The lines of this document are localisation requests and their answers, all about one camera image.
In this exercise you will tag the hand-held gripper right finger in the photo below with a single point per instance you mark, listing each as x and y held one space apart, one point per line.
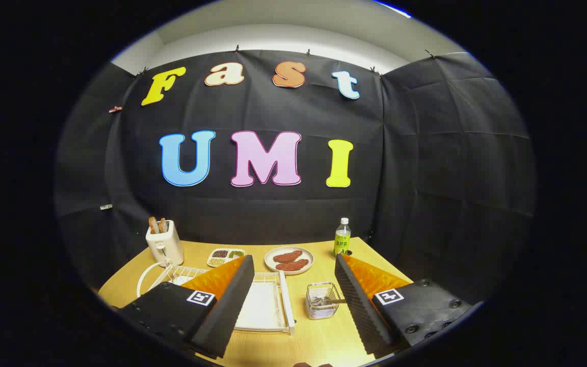
359 311

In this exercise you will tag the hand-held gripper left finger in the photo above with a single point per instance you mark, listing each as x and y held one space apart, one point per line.
227 311

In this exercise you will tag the beige plate with meat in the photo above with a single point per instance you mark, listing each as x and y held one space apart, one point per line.
308 255

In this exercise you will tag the white divided condiment tray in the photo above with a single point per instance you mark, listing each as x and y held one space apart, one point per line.
228 260

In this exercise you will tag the green label drink bottle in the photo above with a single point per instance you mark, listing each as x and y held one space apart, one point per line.
342 242

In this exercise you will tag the brown meat piece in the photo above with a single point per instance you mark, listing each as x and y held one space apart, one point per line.
292 265
287 256

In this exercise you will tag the white toaster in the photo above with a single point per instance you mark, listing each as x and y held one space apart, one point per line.
168 245

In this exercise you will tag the black backdrop cloth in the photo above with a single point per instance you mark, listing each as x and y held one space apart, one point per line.
273 214

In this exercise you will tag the toasted bread slice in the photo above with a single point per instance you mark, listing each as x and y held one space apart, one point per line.
163 225
153 225

